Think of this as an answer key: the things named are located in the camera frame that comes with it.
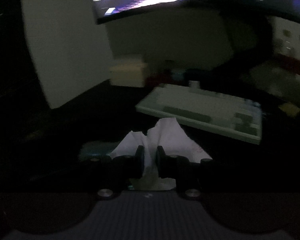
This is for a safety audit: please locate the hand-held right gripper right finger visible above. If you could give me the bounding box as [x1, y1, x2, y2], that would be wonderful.
[157, 146, 213, 200]

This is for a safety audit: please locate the small yellow object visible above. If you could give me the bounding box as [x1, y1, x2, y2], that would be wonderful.
[279, 102, 300, 118]

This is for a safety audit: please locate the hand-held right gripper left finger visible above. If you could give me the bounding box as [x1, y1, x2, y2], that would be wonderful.
[84, 145, 145, 200]

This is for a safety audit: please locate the beige box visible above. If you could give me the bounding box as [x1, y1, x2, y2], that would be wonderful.
[109, 62, 149, 88]

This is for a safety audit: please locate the white tissue paper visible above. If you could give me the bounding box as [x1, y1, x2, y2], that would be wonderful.
[110, 117, 213, 190]

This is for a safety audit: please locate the black monitor stand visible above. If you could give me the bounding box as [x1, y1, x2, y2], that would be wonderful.
[210, 12, 274, 80]

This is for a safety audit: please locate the white computer keyboard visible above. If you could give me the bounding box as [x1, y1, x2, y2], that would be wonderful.
[135, 84, 263, 145]

